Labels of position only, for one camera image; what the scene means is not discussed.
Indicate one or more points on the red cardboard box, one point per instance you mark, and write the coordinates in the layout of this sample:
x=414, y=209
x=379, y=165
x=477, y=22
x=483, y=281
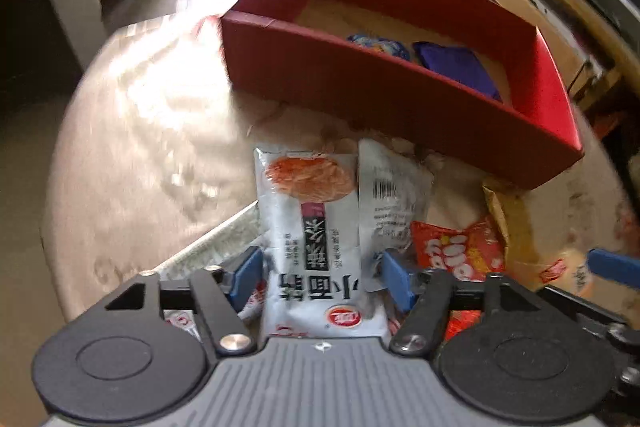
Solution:
x=380, y=102

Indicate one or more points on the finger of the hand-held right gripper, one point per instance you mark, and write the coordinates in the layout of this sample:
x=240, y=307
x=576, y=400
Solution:
x=615, y=264
x=585, y=304

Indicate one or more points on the red snack packet white print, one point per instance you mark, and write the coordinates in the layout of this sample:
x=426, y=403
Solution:
x=455, y=252

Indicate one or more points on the grey cabinet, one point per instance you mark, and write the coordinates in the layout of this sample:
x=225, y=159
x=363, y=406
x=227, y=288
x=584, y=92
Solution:
x=75, y=2

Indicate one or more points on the dark purple snack packet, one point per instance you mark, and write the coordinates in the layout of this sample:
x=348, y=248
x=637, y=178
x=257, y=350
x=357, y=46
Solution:
x=457, y=67

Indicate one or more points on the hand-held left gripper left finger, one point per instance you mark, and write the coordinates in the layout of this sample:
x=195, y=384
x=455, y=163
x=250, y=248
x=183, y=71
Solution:
x=246, y=274

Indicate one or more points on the small red and white packet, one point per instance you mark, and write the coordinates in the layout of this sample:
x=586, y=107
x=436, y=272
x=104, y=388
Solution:
x=182, y=322

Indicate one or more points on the light blue snack packet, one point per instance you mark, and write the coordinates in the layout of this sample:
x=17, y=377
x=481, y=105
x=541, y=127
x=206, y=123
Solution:
x=380, y=46

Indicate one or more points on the silver printed snack packet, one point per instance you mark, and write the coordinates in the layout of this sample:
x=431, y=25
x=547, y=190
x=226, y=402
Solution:
x=392, y=192

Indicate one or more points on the white noodle snack packet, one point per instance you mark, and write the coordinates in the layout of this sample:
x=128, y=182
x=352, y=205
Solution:
x=310, y=227

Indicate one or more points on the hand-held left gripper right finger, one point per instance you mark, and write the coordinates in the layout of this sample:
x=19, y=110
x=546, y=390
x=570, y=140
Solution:
x=397, y=279

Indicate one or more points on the gold snack packet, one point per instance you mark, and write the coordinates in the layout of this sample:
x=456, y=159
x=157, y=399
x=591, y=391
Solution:
x=505, y=214

